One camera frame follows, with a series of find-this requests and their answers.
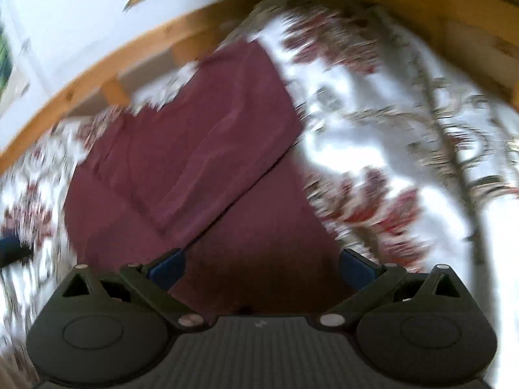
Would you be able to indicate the maroon cloth garment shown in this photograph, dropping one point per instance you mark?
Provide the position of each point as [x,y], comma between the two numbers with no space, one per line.
[202,150]

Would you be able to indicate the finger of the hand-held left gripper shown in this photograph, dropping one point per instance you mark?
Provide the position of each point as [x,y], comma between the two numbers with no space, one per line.
[10,249]

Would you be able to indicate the green wall hanging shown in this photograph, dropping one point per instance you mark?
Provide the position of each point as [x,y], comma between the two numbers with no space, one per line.
[5,60]

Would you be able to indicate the floral white bedspread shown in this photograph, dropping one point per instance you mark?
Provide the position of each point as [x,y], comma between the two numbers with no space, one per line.
[365,129]

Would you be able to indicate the wooden bed frame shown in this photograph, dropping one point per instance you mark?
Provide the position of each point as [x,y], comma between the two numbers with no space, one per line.
[81,85]

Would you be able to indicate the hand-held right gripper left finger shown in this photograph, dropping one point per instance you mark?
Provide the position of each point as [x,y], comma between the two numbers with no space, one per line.
[168,269]

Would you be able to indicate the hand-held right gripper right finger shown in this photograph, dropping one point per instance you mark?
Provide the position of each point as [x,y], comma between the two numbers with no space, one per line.
[357,269]

